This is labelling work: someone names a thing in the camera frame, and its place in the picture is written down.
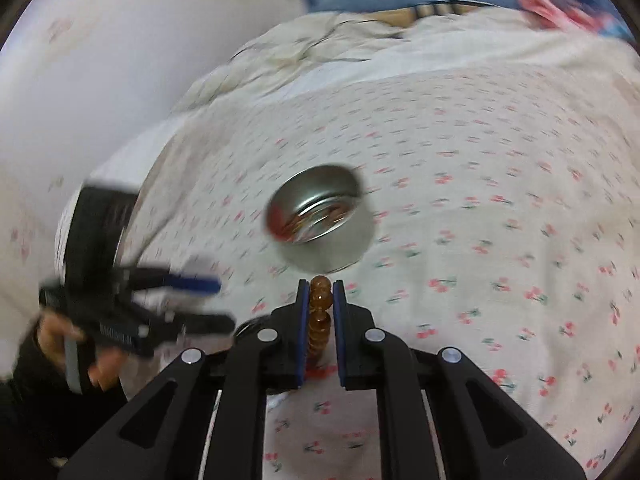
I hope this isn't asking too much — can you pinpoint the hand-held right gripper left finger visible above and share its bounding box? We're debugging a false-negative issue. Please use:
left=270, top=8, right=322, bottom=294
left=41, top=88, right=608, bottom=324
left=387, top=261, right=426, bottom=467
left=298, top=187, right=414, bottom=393
left=57, top=279, right=309, bottom=480

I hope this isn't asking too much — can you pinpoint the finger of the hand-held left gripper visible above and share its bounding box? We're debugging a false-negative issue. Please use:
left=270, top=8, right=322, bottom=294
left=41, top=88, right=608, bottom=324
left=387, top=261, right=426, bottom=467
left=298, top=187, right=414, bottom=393
left=149, top=311, right=237, bottom=345
left=121, top=265, right=223, bottom=297

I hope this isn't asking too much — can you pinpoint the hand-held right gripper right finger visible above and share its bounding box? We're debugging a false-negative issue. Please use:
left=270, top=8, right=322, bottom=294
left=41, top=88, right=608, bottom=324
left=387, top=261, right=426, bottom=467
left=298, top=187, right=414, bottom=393
left=332, top=280, right=587, bottom=480

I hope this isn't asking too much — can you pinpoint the amber bead bracelet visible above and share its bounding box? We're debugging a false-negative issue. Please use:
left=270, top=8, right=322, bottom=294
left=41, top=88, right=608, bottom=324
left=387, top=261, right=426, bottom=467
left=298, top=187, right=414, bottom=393
left=306, top=275, right=334, bottom=367

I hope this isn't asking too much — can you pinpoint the round metal tin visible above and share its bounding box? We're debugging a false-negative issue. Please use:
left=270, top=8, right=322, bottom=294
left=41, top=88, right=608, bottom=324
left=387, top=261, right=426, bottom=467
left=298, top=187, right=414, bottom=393
left=265, top=162, right=376, bottom=274

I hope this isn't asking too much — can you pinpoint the person's left forearm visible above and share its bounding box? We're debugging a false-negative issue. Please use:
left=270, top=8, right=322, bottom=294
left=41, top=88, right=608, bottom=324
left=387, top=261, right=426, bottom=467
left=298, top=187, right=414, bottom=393
left=0, top=330, right=129, bottom=480

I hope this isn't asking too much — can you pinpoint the person's left hand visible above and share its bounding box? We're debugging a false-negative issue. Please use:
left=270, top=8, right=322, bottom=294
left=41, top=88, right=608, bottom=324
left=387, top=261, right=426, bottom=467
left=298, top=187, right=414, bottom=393
left=37, top=310, right=127, bottom=392

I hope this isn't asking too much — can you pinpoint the cherry print bed sheet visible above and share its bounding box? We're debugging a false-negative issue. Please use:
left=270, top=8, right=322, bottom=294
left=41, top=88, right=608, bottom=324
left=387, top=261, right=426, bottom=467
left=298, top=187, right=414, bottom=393
left=120, top=67, right=640, bottom=480

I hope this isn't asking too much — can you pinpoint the cream striped quilt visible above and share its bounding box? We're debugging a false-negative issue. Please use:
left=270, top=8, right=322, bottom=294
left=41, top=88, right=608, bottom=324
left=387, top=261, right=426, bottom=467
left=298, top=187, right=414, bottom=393
left=170, top=7, right=640, bottom=117

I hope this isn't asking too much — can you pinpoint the tan striped pillow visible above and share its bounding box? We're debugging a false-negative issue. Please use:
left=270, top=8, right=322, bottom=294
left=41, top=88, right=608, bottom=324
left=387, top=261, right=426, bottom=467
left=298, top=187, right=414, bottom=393
left=409, top=2, right=483, bottom=22

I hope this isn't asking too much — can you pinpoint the pink cloth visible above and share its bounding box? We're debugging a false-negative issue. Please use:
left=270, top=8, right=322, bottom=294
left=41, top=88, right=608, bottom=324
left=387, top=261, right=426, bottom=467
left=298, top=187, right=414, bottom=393
left=510, top=0, right=603, bottom=32

